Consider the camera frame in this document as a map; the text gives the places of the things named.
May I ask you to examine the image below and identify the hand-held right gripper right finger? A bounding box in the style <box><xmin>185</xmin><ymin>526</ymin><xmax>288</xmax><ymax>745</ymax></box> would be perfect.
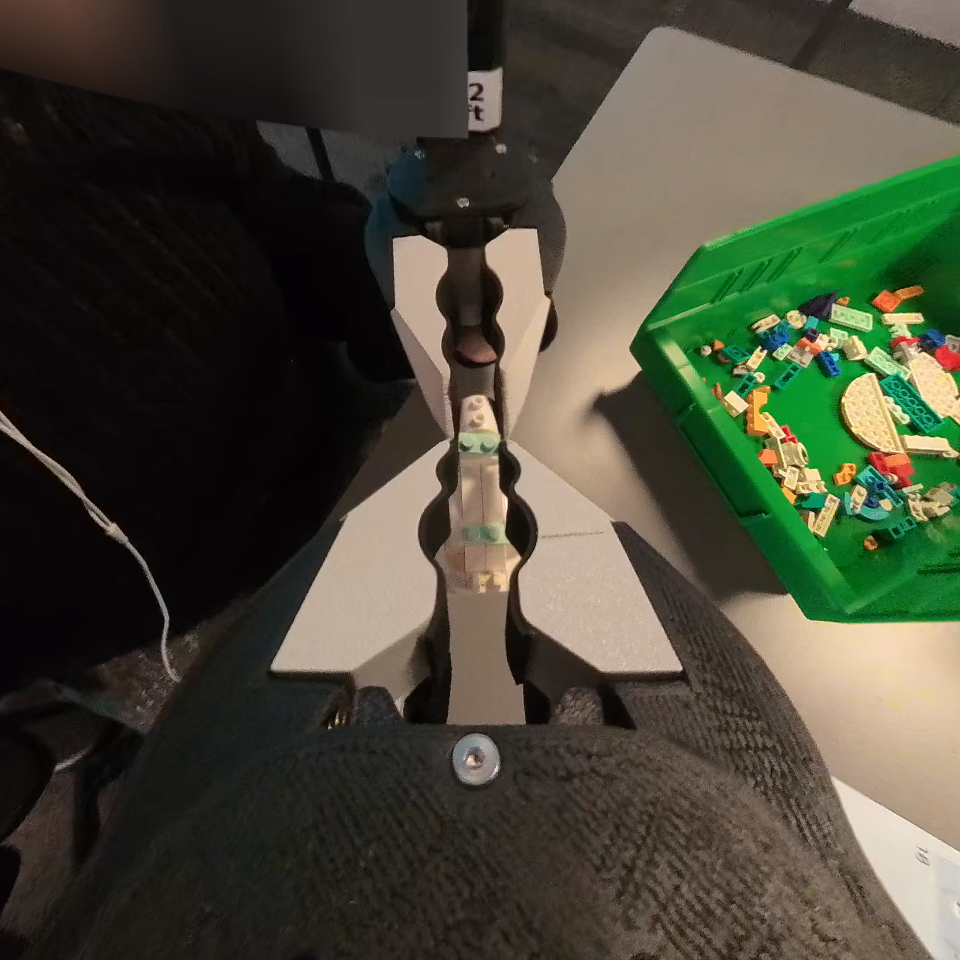
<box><xmin>499</xmin><ymin>441</ymin><xmax>685</xmax><ymax>726</ymax></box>

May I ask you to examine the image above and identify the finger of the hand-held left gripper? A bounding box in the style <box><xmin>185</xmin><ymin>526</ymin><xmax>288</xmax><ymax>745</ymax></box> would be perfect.
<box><xmin>486</xmin><ymin>227</ymin><xmax>544</xmax><ymax>445</ymax></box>
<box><xmin>390</xmin><ymin>234</ymin><xmax>462</xmax><ymax>445</ymax></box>

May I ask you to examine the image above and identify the long white lego assembly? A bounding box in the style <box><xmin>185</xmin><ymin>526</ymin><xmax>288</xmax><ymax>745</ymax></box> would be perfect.
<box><xmin>442</xmin><ymin>393</ymin><xmax>524</xmax><ymax>597</ymax></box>

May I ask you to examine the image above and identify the pile of loose lego pieces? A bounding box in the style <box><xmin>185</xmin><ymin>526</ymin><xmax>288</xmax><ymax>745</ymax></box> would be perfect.
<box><xmin>697</xmin><ymin>285</ymin><xmax>960</xmax><ymax>552</ymax></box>

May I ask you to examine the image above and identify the green plastic bin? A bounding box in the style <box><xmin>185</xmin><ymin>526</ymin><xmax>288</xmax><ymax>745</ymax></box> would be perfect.
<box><xmin>630</xmin><ymin>153</ymin><xmax>960</xmax><ymax>624</ymax></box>

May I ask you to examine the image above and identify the open lego instruction booklet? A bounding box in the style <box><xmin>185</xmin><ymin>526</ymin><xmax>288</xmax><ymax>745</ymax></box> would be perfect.
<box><xmin>831</xmin><ymin>776</ymin><xmax>960</xmax><ymax>960</ymax></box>

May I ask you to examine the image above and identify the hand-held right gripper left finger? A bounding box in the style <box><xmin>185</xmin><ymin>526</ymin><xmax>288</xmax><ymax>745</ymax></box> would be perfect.
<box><xmin>268</xmin><ymin>439</ymin><xmax>459</xmax><ymax>724</ymax></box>

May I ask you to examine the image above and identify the white earphone cable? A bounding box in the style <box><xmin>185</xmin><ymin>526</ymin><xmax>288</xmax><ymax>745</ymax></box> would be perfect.
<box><xmin>0</xmin><ymin>408</ymin><xmax>181</xmax><ymax>684</ymax></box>

